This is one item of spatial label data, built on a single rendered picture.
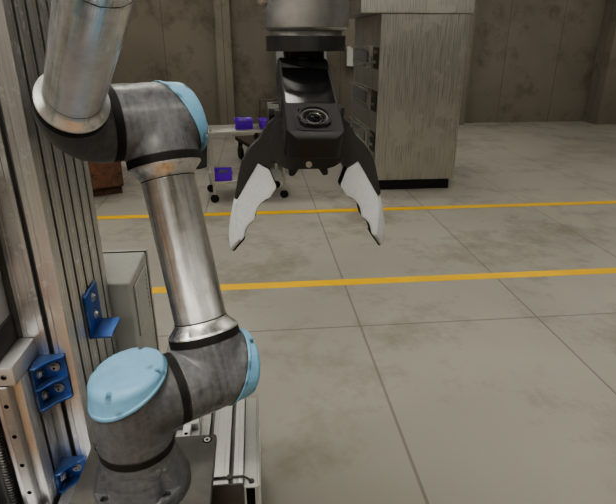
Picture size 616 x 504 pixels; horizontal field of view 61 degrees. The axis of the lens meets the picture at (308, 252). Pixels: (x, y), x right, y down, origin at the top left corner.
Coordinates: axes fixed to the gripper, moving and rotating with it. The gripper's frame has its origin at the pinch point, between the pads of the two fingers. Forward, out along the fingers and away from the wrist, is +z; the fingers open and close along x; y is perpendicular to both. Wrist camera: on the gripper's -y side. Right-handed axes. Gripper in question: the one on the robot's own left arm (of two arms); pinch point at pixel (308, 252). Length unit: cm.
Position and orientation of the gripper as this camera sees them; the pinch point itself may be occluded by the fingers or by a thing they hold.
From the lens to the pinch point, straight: 52.0
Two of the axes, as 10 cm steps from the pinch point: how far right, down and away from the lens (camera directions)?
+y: -1.0, -3.7, 9.2
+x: -10.0, 0.4, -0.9
